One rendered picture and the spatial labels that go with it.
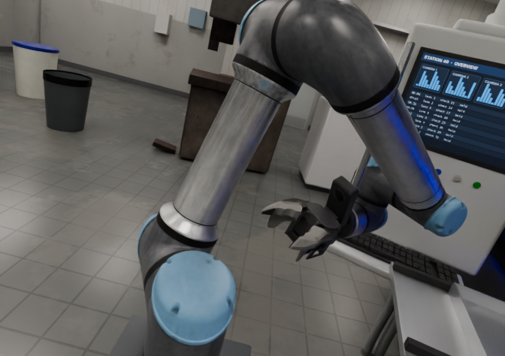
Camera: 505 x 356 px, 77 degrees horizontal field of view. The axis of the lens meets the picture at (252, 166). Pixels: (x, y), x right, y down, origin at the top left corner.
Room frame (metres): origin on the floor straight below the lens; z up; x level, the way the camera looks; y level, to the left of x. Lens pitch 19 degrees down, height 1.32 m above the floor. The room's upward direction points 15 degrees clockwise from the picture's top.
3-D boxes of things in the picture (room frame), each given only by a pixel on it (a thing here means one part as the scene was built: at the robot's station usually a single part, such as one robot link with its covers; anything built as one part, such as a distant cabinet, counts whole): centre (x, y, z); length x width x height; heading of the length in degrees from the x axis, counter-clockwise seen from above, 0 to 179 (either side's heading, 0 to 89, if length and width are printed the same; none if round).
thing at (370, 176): (0.67, -0.29, 1.14); 0.11 x 0.08 x 0.11; 28
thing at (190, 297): (0.37, 0.04, 0.96); 0.13 x 0.12 x 0.14; 28
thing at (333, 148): (3.89, -1.00, 0.76); 0.77 x 0.69 x 1.52; 92
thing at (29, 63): (4.46, 3.36, 0.35); 0.55 x 0.55 x 0.71
